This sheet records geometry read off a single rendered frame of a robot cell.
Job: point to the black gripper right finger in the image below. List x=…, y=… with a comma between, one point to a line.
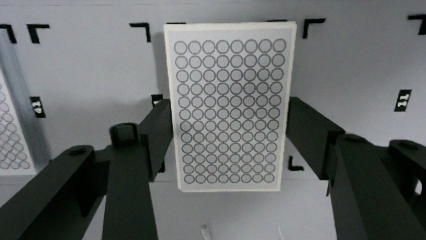
x=365, y=198

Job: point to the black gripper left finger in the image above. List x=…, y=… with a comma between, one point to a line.
x=49, y=207

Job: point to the grey deck plate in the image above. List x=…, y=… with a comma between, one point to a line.
x=300, y=210

